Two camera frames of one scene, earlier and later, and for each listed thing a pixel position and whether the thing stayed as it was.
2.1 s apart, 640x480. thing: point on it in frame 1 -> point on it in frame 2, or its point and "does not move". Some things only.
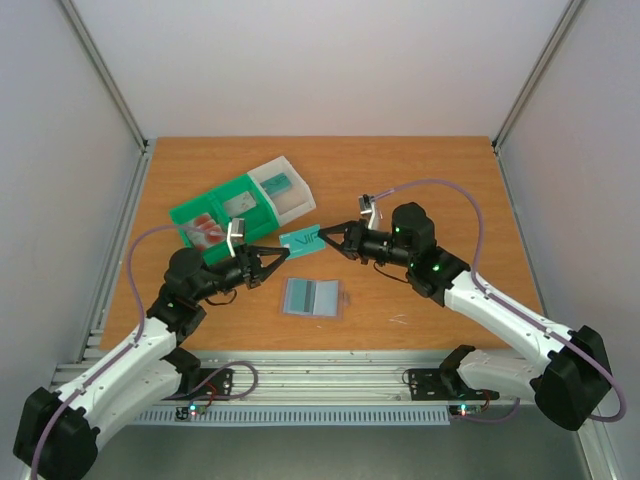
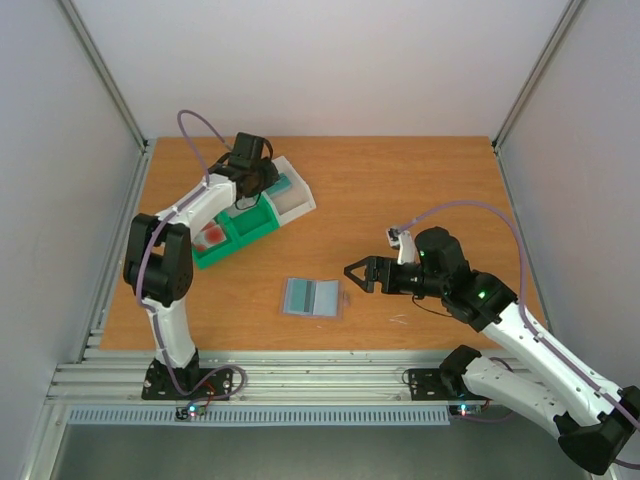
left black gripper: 266,272 -> 273,176
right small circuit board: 465,409 does not move
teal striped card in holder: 300,296 does not move
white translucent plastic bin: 285,192 does not move
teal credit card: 302,241 -> 282,185
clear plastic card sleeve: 313,297 does not move
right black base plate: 439,384 does not move
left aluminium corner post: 105,72 does not move
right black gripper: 353,241 -> 379,275
